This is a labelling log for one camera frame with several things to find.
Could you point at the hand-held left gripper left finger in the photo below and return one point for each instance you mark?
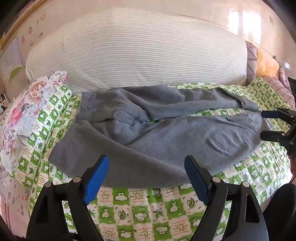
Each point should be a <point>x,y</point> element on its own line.
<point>97,179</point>

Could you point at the green checked printed bed quilt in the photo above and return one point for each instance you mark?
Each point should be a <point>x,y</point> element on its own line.
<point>148,208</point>

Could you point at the pink printed bed sheet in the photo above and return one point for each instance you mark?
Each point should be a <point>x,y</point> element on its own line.
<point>10,199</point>

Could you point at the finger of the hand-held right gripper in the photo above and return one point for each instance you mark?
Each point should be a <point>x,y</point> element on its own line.
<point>271,135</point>
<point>271,114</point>

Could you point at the dotted wall sticker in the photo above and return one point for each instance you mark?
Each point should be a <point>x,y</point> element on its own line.
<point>13,58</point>

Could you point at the grey pants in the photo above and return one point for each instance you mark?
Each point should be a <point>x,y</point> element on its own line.
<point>150,148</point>

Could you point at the white striped folded duvet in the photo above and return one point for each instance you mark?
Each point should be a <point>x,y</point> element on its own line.
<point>138,53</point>

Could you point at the orange pillow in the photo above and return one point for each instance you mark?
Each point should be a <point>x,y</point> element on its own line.
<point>267,63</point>

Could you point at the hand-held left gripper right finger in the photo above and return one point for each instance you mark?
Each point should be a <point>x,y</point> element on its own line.
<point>196,179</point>

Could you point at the gold framed wall picture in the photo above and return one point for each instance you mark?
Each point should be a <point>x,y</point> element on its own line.
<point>13,20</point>

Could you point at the person's dark clothing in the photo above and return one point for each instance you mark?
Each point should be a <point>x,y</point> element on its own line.
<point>281,213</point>

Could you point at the floral pillow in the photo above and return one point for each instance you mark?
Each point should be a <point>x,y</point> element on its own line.
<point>22,111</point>

